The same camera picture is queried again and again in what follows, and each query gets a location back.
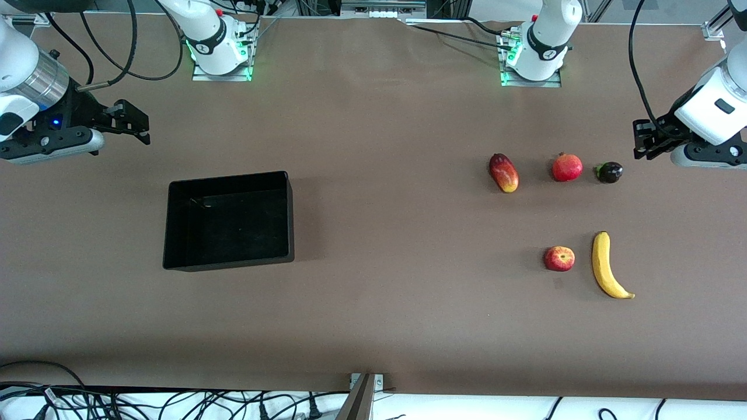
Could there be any yellow banana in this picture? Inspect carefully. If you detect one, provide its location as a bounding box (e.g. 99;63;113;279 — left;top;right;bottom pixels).
591;231;636;300

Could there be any red apple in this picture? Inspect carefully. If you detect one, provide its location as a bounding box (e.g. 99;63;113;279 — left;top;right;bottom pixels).
544;246;576;272

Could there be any black plastic box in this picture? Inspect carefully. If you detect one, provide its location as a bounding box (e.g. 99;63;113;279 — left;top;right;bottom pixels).
163;171;295;272

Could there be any dark purple mangosteen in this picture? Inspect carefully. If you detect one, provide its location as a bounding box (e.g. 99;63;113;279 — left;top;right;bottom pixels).
595;162;624;184

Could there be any red pomegranate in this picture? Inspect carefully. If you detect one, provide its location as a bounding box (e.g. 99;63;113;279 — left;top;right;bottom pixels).
551;152;584;183

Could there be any red yellow mango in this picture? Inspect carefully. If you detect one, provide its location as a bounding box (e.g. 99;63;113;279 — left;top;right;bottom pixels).
488;153;520;194

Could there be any white power strip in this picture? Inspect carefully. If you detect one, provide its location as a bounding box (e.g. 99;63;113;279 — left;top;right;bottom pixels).
341;0;428;19

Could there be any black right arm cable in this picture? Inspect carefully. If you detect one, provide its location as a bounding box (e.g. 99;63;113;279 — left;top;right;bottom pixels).
44;0;184;92

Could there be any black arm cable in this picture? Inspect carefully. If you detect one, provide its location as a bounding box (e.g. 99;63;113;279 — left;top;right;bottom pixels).
44;0;184;92
627;0;664;126

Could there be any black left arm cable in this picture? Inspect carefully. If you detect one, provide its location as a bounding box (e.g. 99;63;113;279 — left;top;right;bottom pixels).
627;0;664;126

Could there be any black table cable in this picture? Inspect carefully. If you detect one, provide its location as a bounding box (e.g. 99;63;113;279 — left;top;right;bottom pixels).
403;16;514;53

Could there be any black looped floor cable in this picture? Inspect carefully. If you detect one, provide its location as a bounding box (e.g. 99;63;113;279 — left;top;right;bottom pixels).
0;360;87;390

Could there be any silver mounting bracket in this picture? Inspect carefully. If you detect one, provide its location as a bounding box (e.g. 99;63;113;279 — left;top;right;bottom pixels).
350;373;385;391

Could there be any grey camera post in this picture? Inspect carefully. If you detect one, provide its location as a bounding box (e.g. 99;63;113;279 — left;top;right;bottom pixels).
334;373;375;420

